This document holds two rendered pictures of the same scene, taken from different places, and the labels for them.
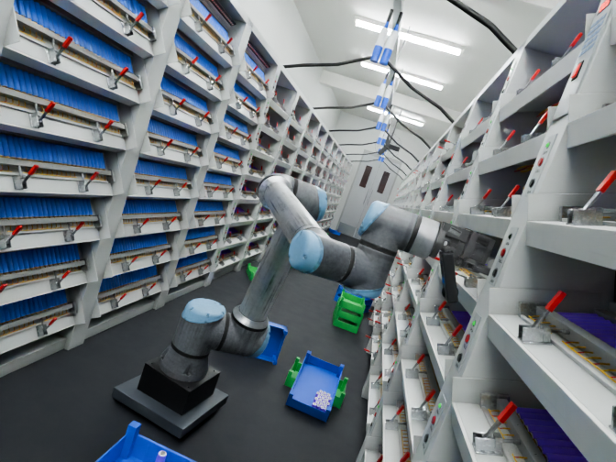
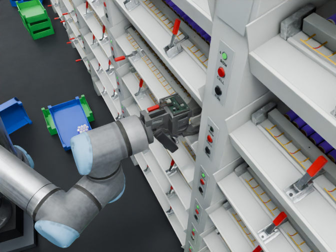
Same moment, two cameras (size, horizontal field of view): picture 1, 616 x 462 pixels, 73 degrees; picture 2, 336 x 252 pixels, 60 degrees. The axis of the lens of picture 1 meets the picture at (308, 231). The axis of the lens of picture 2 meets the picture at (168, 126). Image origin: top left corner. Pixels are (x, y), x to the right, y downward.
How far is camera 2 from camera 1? 0.76 m
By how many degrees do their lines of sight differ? 52
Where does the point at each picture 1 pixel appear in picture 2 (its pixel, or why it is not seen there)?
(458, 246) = (164, 124)
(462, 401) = (214, 211)
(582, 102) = (260, 26)
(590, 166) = not seen: hidden behind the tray
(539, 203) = (235, 120)
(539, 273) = not seen: hidden behind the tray
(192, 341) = not seen: outside the picture
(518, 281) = (230, 159)
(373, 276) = (116, 189)
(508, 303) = (227, 171)
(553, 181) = (242, 100)
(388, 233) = (108, 165)
